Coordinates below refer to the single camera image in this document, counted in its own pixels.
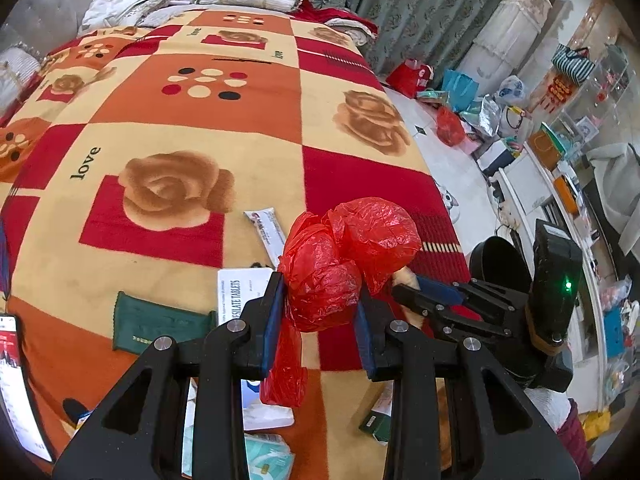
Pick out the orange box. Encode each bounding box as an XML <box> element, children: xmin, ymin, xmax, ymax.
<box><xmin>555</xmin><ymin>175</ymin><xmax>581</xmax><ymax>216</ymax></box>

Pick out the green pouch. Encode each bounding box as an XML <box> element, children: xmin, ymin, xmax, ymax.
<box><xmin>111</xmin><ymin>291</ymin><xmax>218</xmax><ymax>353</ymax></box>

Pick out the white ointment tube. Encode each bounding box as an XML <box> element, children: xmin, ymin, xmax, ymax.
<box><xmin>243</xmin><ymin>208</ymin><xmax>288</xmax><ymax>268</ymax></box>

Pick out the folded red blanket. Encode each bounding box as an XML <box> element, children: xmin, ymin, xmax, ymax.
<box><xmin>300</xmin><ymin>2</ymin><xmax>378</xmax><ymax>46</ymax></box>

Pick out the clear acrylic display shelf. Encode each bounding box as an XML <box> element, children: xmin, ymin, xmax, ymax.
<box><xmin>570</xmin><ymin>42</ymin><xmax>631</xmax><ymax>126</ymax></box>

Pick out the person's right forearm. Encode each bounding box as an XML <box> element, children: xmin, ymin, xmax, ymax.
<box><xmin>525</xmin><ymin>387</ymin><xmax>596</xmax><ymax>476</ymax></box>

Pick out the small red hanging ornament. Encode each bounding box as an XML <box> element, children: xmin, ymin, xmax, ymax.
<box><xmin>542</xmin><ymin>72</ymin><xmax>571</xmax><ymax>111</ymax></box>

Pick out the small green white box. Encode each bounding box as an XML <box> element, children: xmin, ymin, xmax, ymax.
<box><xmin>359</xmin><ymin>410</ymin><xmax>393</xmax><ymax>446</ymax></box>

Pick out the black white shopping bag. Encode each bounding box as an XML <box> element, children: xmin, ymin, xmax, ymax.
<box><xmin>475</xmin><ymin>142</ymin><xmax>516</xmax><ymax>173</ymax></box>

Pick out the full red plastic bag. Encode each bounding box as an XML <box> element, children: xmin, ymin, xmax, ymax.
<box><xmin>436</xmin><ymin>106</ymin><xmax>466</xmax><ymax>147</ymax></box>

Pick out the black-rimmed trash bin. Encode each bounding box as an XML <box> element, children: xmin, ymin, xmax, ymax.
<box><xmin>467</xmin><ymin>236</ymin><xmax>535</xmax><ymax>301</ymax></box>

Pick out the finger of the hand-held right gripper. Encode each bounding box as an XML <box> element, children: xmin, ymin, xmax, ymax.
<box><xmin>392</xmin><ymin>275</ymin><xmax>526</xmax><ymax>320</ymax></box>
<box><xmin>425</xmin><ymin>311</ymin><xmax>516</xmax><ymax>346</ymax></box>

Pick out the picture frame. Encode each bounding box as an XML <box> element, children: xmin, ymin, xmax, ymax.
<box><xmin>575</xmin><ymin>116</ymin><xmax>600</xmax><ymax>141</ymax></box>

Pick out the white quilt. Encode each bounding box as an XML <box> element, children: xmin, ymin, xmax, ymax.
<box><xmin>80</xmin><ymin>0</ymin><xmax>201</xmax><ymax>31</ymax></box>

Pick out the cat print stool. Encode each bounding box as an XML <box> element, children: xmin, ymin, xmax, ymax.
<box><xmin>437</xmin><ymin>182</ymin><xmax>461</xmax><ymax>223</ymax></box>

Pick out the teal tissue packet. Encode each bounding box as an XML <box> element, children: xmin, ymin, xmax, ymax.
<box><xmin>242</xmin><ymin>432</ymin><xmax>293</xmax><ymax>480</ymax></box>

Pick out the silver foil bag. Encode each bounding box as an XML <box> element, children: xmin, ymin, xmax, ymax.
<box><xmin>470</xmin><ymin>96</ymin><xmax>502</xmax><ymax>138</ymax></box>

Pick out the lace-covered standing air conditioner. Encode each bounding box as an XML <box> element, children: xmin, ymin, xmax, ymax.
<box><xmin>457</xmin><ymin>0</ymin><xmax>553</xmax><ymax>86</ymax></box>

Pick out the red plastic bag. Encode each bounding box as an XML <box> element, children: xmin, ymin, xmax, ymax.
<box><xmin>260</xmin><ymin>197</ymin><xmax>423</xmax><ymax>408</ymax></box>
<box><xmin>436</xmin><ymin>106</ymin><xmax>466</xmax><ymax>147</ymax></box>

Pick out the striped tote bag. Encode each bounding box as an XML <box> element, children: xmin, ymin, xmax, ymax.
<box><xmin>551</xmin><ymin>44</ymin><xmax>596</xmax><ymax>86</ymax></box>

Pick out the blue storage bin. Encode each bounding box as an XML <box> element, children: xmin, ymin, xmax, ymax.
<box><xmin>602</xmin><ymin>305</ymin><xmax>626</xmax><ymax>346</ymax></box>

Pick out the grey white jacket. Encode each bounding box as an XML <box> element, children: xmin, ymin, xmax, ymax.
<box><xmin>585</xmin><ymin>142</ymin><xmax>640</xmax><ymax>256</ymax></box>

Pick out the red gift bag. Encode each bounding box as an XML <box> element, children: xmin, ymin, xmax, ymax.
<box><xmin>386</xmin><ymin>59</ymin><xmax>435</xmax><ymax>100</ymax></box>

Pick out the white tote bag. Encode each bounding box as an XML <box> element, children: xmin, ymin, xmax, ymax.
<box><xmin>500</xmin><ymin>105</ymin><xmax>533</xmax><ymax>141</ymax></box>

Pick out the rose printed checkered blanket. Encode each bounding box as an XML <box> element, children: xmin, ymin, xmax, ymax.
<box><xmin>0</xmin><ymin>4</ymin><xmax>473</xmax><ymax>480</ymax></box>

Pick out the white television cabinet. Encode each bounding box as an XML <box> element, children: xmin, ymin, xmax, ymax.
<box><xmin>487</xmin><ymin>150</ymin><xmax>611</xmax><ymax>361</ymax></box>

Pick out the white blue plastic bag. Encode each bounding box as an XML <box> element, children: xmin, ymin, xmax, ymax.
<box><xmin>495</xmin><ymin>75</ymin><xmax>528</xmax><ymax>108</ymax></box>

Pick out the yellow plastic bag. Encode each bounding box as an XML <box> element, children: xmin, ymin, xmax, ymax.
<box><xmin>582</xmin><ymin>410</ymin><xmax>613</xmax><ymax>441</ymax></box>

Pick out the smartphone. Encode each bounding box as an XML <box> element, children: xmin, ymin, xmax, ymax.
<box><xmin>0</xmin><ymin>312</ymin><xmax>55</xmax><ymax>463</ymax></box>

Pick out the blue gift bag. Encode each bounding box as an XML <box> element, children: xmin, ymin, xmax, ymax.
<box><xmin>441</xmin><ymin>69</ymin><xmax>480</xmax><ymax>111</ymax></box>

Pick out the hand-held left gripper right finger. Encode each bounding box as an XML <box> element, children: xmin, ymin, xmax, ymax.
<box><xmin>352</xmin><ymin>290</ymin><xmax>581</xmax><ymax>480</ymax></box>

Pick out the brown handbag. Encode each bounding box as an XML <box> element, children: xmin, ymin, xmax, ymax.
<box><xmin>529</xmin><ymin>130</ymin><xmax>566</xmax><ymax>168</ymax></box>

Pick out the blue lanyard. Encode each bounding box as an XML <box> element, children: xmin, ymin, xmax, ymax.
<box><xmin>0</xmin><ymin>220</ymin><xmax>11</xmax><ymax>301</ymax></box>

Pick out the white medicine box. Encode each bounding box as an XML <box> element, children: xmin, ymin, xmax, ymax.
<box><xmin>216</xmin><ymin>267</ymin><xmax>276</xmax><ymax>333</ymax></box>

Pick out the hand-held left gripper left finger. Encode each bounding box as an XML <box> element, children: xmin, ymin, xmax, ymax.
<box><xmin>52</xmin><ymin>271</ymin><xmax>288</xmax><ymax>480</ymax></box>

